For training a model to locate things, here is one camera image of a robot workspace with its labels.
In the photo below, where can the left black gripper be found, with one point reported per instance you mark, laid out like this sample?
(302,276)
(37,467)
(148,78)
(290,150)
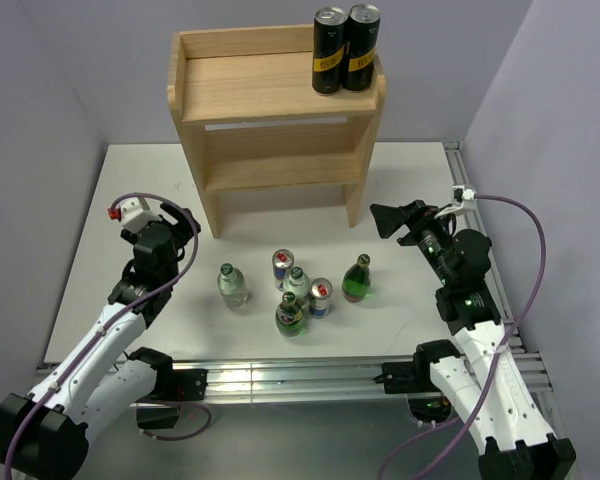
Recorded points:
(185,228)

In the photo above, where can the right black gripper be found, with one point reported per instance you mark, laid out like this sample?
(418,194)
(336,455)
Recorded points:
(419,216)

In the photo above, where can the clear bottle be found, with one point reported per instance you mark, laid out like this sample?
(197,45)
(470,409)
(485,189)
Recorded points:
(297,282)
(232,286)

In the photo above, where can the dark green glass bottle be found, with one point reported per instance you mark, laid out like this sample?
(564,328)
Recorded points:
(357,280)

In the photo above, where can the energy drink can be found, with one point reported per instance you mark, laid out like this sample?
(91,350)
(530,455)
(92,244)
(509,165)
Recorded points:
(320,294)
(282,261)

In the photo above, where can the green labelled glass bottle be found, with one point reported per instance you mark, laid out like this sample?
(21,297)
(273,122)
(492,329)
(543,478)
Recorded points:
(289,315)

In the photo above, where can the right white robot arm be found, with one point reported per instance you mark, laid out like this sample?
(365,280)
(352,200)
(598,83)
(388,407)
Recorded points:
(475,369)

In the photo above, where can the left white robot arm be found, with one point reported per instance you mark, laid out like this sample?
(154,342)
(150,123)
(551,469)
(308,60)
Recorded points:
(47,433)

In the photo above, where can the wooden two-tier shelf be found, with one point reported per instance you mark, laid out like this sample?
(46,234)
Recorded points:
(248,118)

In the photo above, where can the left black tall can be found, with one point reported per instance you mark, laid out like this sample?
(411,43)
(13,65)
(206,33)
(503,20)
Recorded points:
(328,49)

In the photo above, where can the black tall can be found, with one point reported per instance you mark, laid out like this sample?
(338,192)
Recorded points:
(361,33)
(328,49)

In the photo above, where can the right black tall can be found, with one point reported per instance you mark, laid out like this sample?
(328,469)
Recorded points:
(361,33)

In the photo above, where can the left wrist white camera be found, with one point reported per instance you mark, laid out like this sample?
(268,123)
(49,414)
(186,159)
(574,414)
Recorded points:
(133,213)

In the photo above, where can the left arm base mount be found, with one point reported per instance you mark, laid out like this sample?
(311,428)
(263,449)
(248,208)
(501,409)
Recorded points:
(180,390)

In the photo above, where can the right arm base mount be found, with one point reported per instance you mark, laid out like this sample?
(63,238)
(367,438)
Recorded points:
(426,403)

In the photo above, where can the aluminium front rail frame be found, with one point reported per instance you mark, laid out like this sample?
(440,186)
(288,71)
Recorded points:
(256,382)

